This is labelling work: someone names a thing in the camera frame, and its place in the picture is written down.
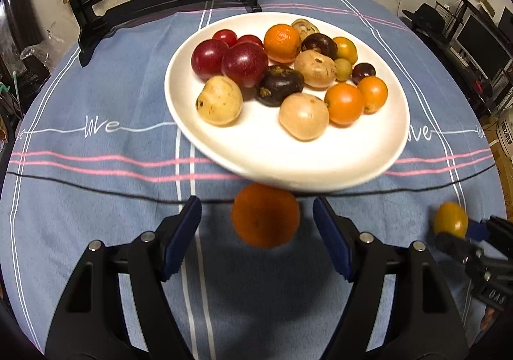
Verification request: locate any olive green round fruit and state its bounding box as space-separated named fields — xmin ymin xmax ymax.
xmin=432 ymin=202 xmax=469 ymax=239

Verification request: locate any orange tangerine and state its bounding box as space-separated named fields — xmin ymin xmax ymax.
xmin=264 ymin=24 xmax=302 ymax=64
xmin=231 ymin=183 xmax=301 ymax=250

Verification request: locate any small dark red plum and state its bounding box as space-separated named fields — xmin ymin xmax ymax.
xmin=351 ymin=62 xmax=376 ymax=85

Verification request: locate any small olive green fruit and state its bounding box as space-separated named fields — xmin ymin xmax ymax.
xmin=335 ymin=58 xmax=353 ymax=82

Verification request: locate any yellow spotted loquat fruit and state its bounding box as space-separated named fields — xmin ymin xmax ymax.
xmin=196 ymin=75 xmax=243 ymax=126

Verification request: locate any brown mangosteen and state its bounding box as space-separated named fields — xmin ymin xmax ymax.
xmin=302 ymin=33 xmax=337 ymax=61

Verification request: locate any dark purple mangosteen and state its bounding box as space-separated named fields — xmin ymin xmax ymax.
xmin=256 ymin=65 xmax=304 ymax=107

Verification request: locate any large dark red plum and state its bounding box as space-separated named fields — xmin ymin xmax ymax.
xmin=222 ymin=41 xmax=269 ymax=88

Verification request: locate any small red cherry tomato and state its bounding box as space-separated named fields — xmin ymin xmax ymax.
xmin=212 ymin=29 xmax=238 ymax=46

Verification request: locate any smooth orange fruit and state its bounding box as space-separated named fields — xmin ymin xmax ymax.
xmin=324 ymin=82 xmax=364 ymax=126

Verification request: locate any tan spotted fruit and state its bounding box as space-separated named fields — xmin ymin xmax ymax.
xmin=291 ymin=18 xmax=319 ymax=40

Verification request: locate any blue striped tablecloth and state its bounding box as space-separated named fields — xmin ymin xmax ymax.
xmin=1 ymin=0 xmax=506 ymax=359

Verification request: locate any computer monitor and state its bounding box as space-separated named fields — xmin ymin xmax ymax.
xmin=456 ymin=14 xmax=512 ymax=80

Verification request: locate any black hat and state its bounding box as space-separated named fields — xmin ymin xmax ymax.
xmin=402 ymin=3 xmax=446 ymax=33

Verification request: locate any white round plate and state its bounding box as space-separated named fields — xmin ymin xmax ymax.
xmin=164 ymin=12 xmax=410 ymax=192

